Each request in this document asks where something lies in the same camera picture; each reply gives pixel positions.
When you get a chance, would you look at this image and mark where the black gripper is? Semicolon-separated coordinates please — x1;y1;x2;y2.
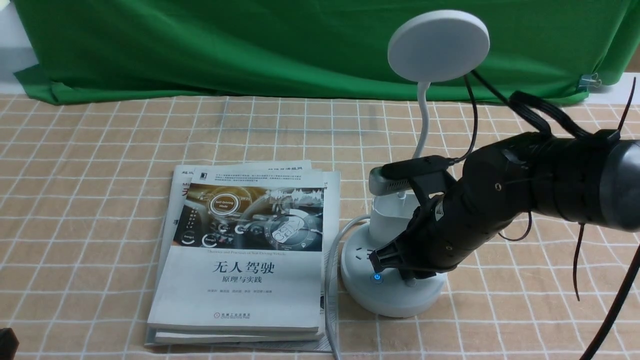
368;134;538;281

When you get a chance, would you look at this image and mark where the white desk lamp with socket base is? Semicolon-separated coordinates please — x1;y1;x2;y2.
339;9;490;319

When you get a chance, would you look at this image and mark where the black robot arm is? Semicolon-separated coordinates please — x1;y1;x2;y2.
369;130;640;279

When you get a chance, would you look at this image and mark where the top self-driving book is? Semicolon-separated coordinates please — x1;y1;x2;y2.
147;165;326;333

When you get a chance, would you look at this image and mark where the green backdrop cloth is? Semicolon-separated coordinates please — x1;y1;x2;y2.
14;0;639;105

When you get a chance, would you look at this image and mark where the metal binder clip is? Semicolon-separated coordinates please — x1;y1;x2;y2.
576;73;602;91

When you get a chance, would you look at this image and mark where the black object at corner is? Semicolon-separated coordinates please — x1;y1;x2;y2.
0;327;19;360

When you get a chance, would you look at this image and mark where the white lamp power cable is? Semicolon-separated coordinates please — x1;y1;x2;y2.
323;214;372;360

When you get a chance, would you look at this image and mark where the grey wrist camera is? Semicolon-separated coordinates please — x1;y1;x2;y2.
368;155;457;206

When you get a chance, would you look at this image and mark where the black camera cable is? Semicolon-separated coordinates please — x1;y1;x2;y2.
447;74;479;166

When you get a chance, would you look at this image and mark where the black cable bundle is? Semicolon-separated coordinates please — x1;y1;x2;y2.
470;69;640;360

